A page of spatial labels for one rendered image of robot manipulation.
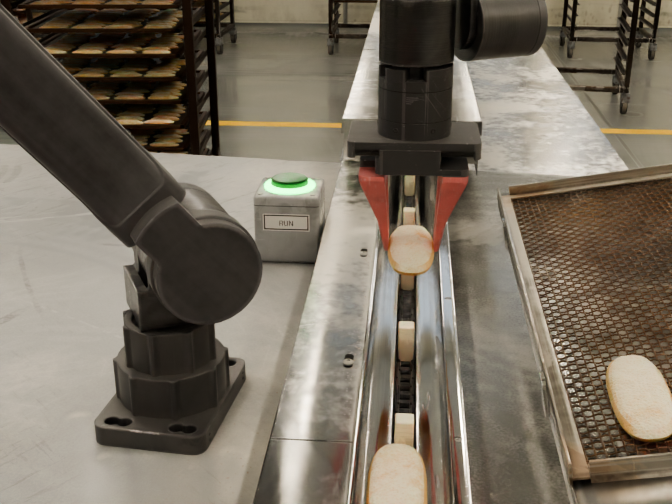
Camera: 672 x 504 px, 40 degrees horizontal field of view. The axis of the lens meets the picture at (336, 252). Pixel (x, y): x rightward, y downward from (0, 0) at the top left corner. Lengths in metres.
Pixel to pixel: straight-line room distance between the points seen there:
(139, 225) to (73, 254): 0.43
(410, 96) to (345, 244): 0.28
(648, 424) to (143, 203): 0.35
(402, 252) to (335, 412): 0.15
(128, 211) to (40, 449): 0.20
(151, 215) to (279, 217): 0.37
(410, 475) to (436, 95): 0.28
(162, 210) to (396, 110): 0.20
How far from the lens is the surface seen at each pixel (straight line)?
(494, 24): 0.72
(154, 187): 0.64
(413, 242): 0.76
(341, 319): 0.78
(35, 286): 0.99
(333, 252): 0.92
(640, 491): 0.56
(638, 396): 0.62
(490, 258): 1.03
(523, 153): 1.44
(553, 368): 0.67
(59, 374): 0.82
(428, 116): 0.70
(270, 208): 0.98
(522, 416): 0.74
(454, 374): 0.71
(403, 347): 0.76
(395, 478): 0.60
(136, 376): 0.70
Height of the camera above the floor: 1.21
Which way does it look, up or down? 22 degrees down
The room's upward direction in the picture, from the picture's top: straight up
